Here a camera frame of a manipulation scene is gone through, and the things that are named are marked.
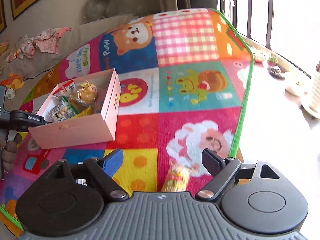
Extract yellow snack box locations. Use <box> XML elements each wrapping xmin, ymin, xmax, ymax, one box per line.
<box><xmin>74</xmin><ymin>106</ymin><xmax>92</xmax><ymax>118</ymax></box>

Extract colourful cartoon patchwork blanket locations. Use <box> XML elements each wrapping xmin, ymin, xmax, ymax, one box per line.
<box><xmin>1</xmin><ymin>9</ymin><xmax>253</xmax><ymax>237</ymax></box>

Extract red white candy packet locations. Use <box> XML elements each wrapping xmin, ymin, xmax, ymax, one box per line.
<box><xmin>53</xmin><ymin>80</ymin><xmax>75</xmax><ymax>98</ymax></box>

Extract pink floral cloth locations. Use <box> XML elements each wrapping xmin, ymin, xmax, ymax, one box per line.
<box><xmin>5</xmin><ymin>27</ymin><xmax>72</xmax><ymax>63</ymax></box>

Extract green white peanut snack bag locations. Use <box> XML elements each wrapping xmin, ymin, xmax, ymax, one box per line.
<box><xmin>48</xmin><ymin>96</ymin><xmax>79</xmax><ymax>122</ymax></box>

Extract round bun in clear wrapper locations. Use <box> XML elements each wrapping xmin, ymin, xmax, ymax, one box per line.
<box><xmin>68</xmin><ymin>81</ymin><xmax>99</xmax><ymax>108</ymax></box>

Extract grey neck pillow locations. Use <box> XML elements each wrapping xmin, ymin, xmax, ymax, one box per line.
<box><xmin>81</xmin><ymin>0</ymin><xmax>124</xmax><ymax>23</ymax></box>

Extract potted plant on sill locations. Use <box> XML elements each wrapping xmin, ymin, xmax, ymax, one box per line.
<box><xmin>267</xmin><ymin>53</ymin><xmax>285</xmax><ymax>80</ymax></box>

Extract yellow red snack packet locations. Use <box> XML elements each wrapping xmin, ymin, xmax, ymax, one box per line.
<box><xmin>161</xmin><ymin>160</ymin><xmax>199</xmax><ymax>192</ymax></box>

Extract pink cardboard box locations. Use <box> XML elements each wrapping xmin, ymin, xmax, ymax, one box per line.
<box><xmin>29</xmin><ymin>69</ymin><xmax>121</xmax><ymax>150</ymax></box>

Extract orange yellow plush toy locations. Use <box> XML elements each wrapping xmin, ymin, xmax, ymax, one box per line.
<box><xmin>1</xmin><ymin>74</ymin><xmax>24</xmax><ymax>90</ymax></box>

